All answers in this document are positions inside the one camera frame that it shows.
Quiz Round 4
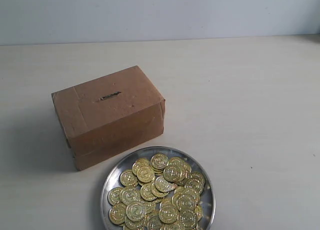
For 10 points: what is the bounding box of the round steel plate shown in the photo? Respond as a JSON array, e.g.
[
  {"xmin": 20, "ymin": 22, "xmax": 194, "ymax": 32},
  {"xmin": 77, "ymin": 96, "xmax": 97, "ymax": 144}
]
[{"xmin": 100, "ymin": 146, "xmax": 216, "ymax": 230}]

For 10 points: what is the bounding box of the brown cardboard slotted box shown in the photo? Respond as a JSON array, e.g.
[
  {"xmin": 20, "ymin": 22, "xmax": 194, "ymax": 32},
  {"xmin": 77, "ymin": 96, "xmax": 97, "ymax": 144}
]
[{"xmin": 51, "ymin": 66, "xmax": 166, "ymax": 171}]

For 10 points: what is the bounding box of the gold coin top centre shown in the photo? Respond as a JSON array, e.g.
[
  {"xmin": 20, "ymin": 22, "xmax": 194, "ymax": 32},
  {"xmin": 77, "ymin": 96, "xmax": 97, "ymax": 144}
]
[{"xmin": 150, "ymin": 153, "xmax": 169, "ymax": 170}]

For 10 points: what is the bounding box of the gold coin upper right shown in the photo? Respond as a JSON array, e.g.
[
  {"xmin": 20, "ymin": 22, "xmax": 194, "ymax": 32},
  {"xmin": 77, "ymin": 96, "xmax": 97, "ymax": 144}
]
[{"xmin": 163, "ymin": 164, "xmax": 183, "ymax": 182}]

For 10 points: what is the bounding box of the gold coin upper left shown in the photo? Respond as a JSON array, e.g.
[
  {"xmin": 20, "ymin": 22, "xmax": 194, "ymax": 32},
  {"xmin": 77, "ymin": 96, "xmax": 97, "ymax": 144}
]
[{"xmin": 137, "ymin": 165, "xmax": 155, "ymax": 183}]

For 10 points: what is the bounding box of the gold coin centre pale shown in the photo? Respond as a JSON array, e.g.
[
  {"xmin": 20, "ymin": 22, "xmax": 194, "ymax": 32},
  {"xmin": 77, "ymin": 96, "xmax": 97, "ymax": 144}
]
[{"xmin": 154, "ymin": 175, "xmax": 175, "ymax": 193}]

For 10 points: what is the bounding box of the gold coin left top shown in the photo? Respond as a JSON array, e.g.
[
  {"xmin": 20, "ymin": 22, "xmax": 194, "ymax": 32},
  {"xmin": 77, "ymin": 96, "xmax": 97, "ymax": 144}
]
[{"xmin": 119, "ymin": 169, "xmax": 138, "ymax": 187}]

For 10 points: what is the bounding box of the gold coin right edge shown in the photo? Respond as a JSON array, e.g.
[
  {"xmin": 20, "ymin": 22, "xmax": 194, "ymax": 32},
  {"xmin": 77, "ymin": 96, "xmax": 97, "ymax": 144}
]
[{"xmin": 191, "ymin": 171, "xmax": 206, "ymax": 186}]

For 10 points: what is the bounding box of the gold coin left middle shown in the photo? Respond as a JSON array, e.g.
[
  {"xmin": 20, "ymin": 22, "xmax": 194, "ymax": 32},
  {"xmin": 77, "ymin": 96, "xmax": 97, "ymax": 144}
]
[{"xmin": 119, "ymin": 187, "xmax": 141, "ymax": 206}]

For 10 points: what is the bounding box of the gold coin right middle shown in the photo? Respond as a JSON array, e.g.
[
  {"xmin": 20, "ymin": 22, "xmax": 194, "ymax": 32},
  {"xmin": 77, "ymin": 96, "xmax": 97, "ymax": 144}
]
[{"xmin": 176, "ymin": 193, "xmax": 200, "ymax": 211}]

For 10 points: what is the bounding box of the gold coin far left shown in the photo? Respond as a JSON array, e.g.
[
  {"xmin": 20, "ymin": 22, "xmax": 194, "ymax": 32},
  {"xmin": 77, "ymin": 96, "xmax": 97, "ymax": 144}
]
[{"xmin": 107, "ymin": 187, "xmax": 123, "ymax": 206}]

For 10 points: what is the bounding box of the gold coin lower left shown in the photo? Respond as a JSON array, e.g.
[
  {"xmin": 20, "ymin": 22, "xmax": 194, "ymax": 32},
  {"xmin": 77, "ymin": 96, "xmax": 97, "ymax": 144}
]
[{"xmin": 125, "ymin": 201, "xmax": 146, "ymax": 222}]

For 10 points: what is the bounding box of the gold coin lower centre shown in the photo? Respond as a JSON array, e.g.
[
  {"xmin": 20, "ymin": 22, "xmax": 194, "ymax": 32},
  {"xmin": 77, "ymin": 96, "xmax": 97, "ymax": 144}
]
[{"xmin": 158, "ymin": 204, "xmax": 179, "ymax": 224}]

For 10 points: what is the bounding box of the gold coin bottom left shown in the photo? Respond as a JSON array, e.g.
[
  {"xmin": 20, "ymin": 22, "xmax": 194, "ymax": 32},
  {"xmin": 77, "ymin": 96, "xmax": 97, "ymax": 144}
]
[{"xmin": 109, "ymin": 203, "xmax": 127, "ymax": 225}]

